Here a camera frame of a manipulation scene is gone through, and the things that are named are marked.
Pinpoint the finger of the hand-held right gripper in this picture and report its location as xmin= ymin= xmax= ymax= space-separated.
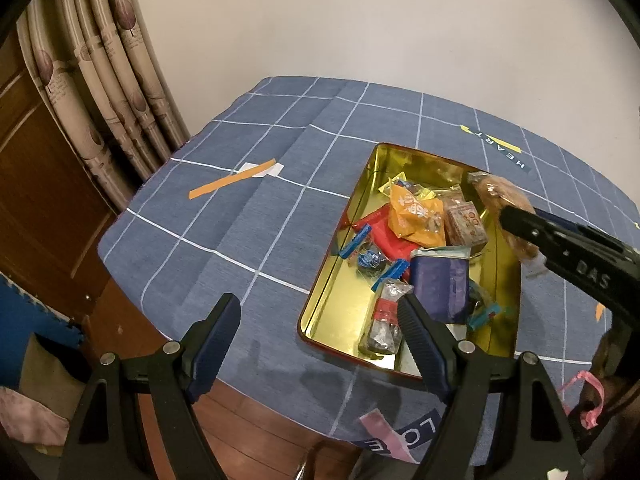
xmin=499 ymin=205 xmax=556 ymax=267
xmin=534 ymin=209 xmax=581 ymax=233

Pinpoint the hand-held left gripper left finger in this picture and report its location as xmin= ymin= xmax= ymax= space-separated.
xmin=57 ymin=292 xmax=242 ymax=480

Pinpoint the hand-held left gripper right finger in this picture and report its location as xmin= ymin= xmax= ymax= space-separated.
xmin=396 ymin=294 xmax=586 ymax=480

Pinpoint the clear bag of fried snacks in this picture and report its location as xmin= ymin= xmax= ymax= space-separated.
xmin=467 ymin=171 xmax=543 ymax=265

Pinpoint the clear packet with red label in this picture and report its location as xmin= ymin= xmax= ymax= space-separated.
xmin=359 ymin=280 xmax=415 ymax=356

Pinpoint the beige patterned snack box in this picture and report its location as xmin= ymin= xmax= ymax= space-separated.
xmin=442 ymin=199 xmax=488 ymax=253

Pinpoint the navy snack packet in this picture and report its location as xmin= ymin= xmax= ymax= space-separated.
xmin=409 ymin=255 xmax=472 ymax=325

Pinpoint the blue candy wrapper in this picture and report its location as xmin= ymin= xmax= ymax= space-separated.
xmin=467 ymin=282 xmax=503 ymax=331

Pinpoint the gold tin box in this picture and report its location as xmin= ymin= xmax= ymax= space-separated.
xmin=298 ymin=143 xmax=523 ymax=380

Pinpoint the blue white candy packet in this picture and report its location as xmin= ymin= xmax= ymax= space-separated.
xmin=340 ymin=225 xmax=411 ymax=291

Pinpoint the orange snack packet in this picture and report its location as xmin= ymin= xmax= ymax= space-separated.
xmin=387 ymin=182 xmax=447 ymax=248

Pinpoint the red snack packet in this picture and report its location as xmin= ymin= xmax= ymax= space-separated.
xmin=350 ymin=208 xmax=416 ymax=261

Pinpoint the yellow chocolate ball packet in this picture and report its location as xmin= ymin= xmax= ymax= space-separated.
xmin=378 ymin=172 xmax=438 ymax=206

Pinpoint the pink tape label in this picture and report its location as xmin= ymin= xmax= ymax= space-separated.
xmin=359 ymin=408 xmax=418 ymax=463

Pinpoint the pink ribbon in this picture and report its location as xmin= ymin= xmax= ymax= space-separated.
xmin=557 ymin=370 xmax=608 ymax=431

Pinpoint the brown paper bag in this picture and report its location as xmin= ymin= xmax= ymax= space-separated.
xmin=20 ymin=332 xmax=88 ymax=411

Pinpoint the orange paper strip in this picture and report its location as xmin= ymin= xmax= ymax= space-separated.
xmin=188 ymin=158 xmax=277 ymax=201

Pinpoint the white paper sheet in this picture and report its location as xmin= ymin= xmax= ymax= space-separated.
xmin=240 ymin=161 xmax=283 ymax=179

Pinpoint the blue foam mat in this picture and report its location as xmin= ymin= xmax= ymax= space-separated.
xmin=0 ymin=272 xmax=83 ymax=391

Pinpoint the pink cloth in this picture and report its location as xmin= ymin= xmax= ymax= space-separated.
xmin=0 ymin=385 xmax=71 ymax=446

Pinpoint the wooden door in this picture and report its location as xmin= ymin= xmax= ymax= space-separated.
xmin=0 ymin=35 xmax=121 ymax=321

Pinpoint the blue checked tablecloth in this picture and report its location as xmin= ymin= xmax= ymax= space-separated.
xmin=97 ymin=76 xmax=640 ymax=463

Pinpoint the beige patterned curtain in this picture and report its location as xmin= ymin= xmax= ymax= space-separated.
xmin=17 ymin=0 xmax=191 ymax=211

